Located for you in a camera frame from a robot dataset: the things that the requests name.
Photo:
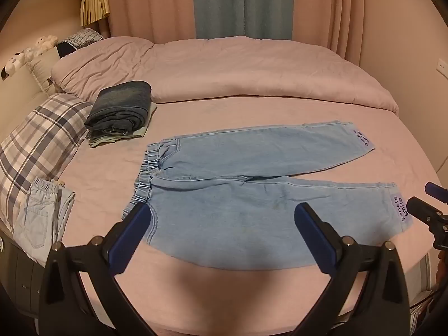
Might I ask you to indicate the folded dark denim jeans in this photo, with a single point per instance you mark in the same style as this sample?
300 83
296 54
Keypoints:
120 106

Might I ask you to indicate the yellow pleated fabric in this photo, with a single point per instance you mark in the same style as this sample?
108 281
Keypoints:
93 3

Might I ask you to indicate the folded pale blue jeans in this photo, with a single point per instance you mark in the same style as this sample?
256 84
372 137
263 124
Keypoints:
38 213

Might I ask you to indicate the white wall outlet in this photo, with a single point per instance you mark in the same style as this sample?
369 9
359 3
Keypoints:
441 65

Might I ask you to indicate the bed with pink sheet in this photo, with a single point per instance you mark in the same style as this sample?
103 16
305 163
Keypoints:
245 112

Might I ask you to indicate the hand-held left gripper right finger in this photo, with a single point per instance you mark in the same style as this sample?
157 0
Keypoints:
315 236

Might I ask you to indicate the light blue denim pants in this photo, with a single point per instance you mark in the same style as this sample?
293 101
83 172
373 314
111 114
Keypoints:
245 196

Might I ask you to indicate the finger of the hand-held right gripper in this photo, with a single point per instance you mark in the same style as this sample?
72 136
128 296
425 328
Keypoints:
436 192
421 210

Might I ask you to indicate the large plaid pillow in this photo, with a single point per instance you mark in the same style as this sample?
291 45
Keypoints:
38 143

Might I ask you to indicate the pink duvet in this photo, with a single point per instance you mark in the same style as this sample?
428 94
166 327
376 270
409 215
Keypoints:
227 66

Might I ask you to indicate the dark cloth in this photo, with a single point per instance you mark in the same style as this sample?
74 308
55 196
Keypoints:
66 49

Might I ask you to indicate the white pillow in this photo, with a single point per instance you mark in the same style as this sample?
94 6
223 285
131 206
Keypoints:
42 70

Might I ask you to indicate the small checkered pillow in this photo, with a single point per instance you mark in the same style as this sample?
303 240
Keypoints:
84 36

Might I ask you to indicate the white and black plush dog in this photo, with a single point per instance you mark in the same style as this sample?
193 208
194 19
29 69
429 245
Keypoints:
12 63

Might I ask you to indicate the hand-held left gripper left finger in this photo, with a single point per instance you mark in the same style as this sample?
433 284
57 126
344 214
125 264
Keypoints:
128 239

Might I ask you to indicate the blue curtain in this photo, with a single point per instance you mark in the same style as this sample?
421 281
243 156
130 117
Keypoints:
241 3

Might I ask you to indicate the white fluffy plush toy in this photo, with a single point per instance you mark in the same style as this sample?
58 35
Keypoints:
40 44

